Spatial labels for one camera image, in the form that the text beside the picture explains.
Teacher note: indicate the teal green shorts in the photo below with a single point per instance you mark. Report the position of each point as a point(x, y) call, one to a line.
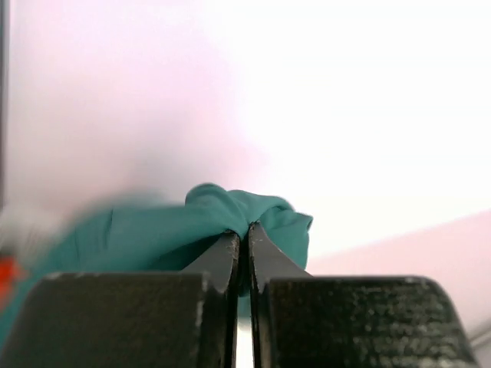
point(146, 235)

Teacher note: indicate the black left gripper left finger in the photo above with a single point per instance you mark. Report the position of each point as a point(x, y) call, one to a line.
point(216, 310)

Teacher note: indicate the orange shorts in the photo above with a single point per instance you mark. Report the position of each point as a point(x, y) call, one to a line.
point(10, 273)

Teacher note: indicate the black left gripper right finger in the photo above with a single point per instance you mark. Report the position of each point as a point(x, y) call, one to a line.
point(266, 262)

